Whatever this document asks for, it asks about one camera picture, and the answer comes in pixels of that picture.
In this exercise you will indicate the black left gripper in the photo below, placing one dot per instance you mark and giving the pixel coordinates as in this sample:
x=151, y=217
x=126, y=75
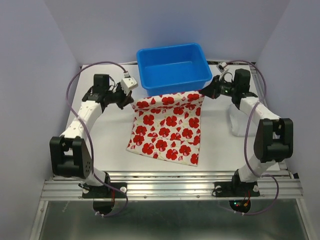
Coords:
x=126, y=99

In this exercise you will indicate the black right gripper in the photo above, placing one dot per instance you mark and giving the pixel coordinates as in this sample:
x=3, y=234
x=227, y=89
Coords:
x=212, y=90

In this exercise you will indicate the plain white skirt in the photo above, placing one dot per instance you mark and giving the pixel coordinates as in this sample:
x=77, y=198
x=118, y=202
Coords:
x=238, y=121

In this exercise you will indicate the red poppy floral skirt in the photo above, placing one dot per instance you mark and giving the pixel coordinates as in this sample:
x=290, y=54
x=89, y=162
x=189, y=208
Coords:
x=168, y=127

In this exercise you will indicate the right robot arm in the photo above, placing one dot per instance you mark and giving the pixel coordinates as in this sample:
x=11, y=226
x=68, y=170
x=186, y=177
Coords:
x=244, y=100

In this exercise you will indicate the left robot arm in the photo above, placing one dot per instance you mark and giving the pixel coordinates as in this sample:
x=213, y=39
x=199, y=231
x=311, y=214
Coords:
x=71, y=152

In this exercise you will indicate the blue plastic bin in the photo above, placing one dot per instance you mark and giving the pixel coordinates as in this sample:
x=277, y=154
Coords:
x=173, y=69

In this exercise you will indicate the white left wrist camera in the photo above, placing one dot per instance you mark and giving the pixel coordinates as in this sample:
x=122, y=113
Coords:
x=128, y=84

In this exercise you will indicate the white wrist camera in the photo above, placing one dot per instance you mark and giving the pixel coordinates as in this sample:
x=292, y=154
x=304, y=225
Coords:
x=128, y=84
x=223, y=68

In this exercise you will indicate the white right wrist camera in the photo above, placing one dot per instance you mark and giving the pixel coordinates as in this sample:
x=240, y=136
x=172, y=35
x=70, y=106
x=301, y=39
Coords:
x=223, y=68

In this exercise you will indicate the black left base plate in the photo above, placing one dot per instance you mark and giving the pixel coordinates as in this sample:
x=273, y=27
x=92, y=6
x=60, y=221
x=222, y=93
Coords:
x=117, y=191

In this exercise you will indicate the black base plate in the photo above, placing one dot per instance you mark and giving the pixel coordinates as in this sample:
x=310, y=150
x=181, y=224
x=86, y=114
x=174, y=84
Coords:
x=226, y=189
x=117, y=191

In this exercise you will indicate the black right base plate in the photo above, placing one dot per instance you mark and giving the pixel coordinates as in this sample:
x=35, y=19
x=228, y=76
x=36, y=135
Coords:
x=226, y=189

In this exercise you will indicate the aluminium front rail frame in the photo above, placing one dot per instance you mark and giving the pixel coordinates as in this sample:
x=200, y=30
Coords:
x=170, y=206

